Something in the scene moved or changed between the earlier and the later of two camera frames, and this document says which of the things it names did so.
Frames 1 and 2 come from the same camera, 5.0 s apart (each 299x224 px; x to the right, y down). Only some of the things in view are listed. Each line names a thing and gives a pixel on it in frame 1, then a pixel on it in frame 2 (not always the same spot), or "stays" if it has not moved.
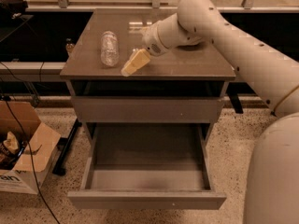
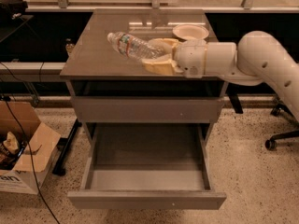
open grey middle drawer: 149,166 stays
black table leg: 64,145 stays
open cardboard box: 28,147 stays
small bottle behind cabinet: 69,45 stays
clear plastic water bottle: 109,55 -> 134,48
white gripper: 151,39 -> 190,58
